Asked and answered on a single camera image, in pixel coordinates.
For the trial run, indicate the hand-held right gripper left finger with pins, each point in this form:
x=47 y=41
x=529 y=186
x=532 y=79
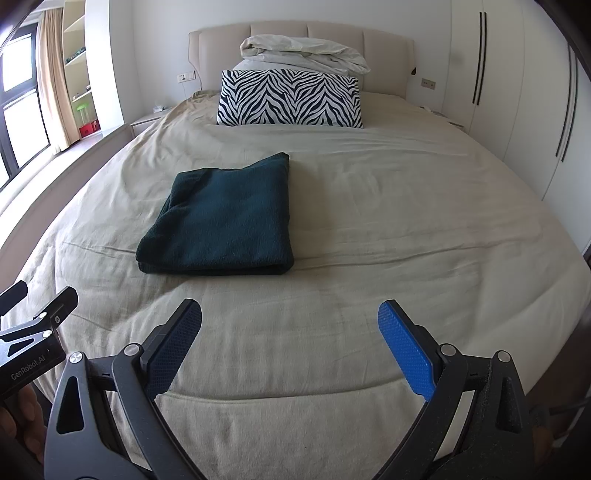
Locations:
x=178 y=341

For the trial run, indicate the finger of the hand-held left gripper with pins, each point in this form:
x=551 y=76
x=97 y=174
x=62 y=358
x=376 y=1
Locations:
x=60 y=302
x=14 y=295

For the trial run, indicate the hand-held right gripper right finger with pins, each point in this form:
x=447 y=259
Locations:
x=408 y=350

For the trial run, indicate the dark teal fleece cloth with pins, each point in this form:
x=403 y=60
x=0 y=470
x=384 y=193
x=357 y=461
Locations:
x=221 y=221

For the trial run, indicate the person's left hand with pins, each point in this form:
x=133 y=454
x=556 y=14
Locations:
x=25 y=415

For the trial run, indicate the bed with beige sheet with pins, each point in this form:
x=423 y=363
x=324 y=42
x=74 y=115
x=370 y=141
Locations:
x=369 y=207

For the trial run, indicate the red box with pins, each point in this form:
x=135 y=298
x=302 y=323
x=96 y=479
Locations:
x=90 y=129

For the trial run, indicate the black framed window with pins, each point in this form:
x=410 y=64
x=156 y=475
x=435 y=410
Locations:
x=18 y=115

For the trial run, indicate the green lamp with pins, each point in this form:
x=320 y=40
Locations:
x=82 y=113

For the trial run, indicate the white nightstand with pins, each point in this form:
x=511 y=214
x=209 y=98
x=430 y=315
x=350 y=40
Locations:
x=445 y=120
x=147 y=121

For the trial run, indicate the beige curtain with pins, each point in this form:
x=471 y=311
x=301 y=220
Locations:
x=55 y=92

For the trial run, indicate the zebra print pillow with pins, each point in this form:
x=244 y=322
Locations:
x=286 y=97

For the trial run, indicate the beige padded headboard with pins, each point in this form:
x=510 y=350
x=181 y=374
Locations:
x=207 y=50

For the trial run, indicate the white wardrobe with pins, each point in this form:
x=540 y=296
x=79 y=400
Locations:
x=517 y=69

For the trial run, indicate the crumpled white duvet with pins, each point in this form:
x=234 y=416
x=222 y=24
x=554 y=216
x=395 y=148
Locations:
x=300 y=50

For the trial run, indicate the white wall shelf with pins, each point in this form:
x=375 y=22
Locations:
x=78 y=55

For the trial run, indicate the white wall socket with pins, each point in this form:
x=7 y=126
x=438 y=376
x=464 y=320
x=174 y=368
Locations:
x=187 y=77
x=428 y=83

